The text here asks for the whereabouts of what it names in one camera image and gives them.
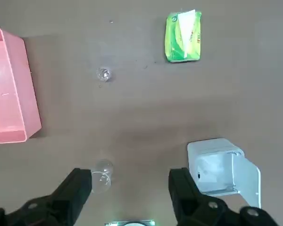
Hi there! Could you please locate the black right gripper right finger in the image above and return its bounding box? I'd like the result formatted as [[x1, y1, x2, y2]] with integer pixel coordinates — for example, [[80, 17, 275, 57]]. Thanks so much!
[[168, 167, 278, 226]]

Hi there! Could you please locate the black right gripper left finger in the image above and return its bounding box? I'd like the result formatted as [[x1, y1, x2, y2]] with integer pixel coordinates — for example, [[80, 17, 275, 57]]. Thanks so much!
[[0, 168, 93, 226]]

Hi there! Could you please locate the small glass beaker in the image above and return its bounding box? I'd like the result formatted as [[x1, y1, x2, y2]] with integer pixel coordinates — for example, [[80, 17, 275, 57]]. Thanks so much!
[[96, 67, 113, 82]]

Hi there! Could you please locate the white flip-lid trash bin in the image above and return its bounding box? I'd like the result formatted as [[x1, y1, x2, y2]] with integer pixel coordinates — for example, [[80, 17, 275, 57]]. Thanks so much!
[[187, 138, 262, 209]]

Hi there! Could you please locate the pink plastic container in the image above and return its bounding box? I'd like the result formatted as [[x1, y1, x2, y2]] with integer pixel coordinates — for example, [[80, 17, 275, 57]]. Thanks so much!
[[0, 26, 42, 145]]

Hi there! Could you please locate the green tissue pack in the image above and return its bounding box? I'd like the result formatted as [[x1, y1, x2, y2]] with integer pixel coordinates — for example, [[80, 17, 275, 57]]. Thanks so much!
[[165, 9, 203, 64]]

